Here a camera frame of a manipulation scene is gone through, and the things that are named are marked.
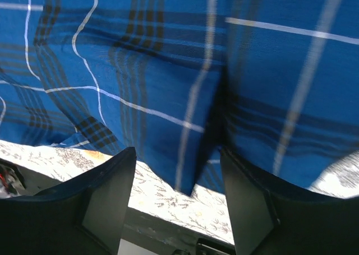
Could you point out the floral patterned table mat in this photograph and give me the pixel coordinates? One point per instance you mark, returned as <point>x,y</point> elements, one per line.
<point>206,212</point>

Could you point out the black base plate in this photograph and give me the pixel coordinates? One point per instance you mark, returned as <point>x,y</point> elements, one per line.
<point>141,229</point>

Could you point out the blue plaid long sleeve shirt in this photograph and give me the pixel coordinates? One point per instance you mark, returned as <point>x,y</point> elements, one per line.
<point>275,81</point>

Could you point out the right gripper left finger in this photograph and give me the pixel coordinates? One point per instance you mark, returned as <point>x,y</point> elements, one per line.
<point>83,215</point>

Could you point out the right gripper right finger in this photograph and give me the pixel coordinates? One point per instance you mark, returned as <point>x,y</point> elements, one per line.
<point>271,216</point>

